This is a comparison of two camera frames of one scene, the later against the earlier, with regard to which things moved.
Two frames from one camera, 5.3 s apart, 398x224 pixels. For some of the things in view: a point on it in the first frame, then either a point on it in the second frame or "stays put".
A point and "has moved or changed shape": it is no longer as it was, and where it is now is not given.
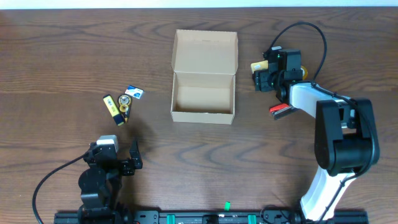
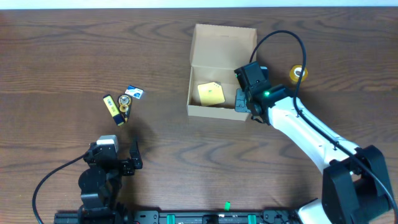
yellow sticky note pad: (259, 65) has moved or changed shape
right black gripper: (265, 81) to (241, 101)
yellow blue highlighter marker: (119, 117) stays put
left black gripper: (121, 166) stays put
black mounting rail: (212, 217) stays put
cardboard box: (204, 63) has moved or changed shape
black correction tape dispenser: (124, 102) stays put
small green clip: (227, 206) stays put
